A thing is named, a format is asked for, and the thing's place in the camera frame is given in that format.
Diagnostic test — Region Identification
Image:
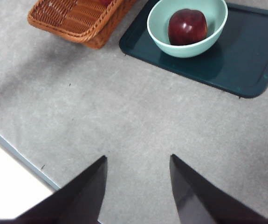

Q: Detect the teal ribbed bowl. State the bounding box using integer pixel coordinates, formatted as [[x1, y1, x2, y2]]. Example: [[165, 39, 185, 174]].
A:
[[146, 0, 229, 58]]

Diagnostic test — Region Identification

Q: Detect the dark red plum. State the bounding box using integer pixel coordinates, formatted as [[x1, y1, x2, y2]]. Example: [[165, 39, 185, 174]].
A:
[[167, 8, 208, 46]]

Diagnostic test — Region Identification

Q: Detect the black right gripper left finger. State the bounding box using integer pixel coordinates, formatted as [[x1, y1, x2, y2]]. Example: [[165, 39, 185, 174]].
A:
[[0, 155, 108, 224]]

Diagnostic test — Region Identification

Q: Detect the dark teal rectangular tray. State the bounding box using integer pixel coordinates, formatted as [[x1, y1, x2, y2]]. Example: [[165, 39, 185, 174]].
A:
[[118, 0, 268, 98]]

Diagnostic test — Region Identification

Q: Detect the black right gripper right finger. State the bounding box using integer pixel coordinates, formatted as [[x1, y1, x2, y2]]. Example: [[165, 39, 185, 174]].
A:
[[170, 153, 268, 224]]

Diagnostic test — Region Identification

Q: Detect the brown wicker basket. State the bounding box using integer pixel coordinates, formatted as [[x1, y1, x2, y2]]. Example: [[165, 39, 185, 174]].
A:
[[27, 0, 137, 49]]

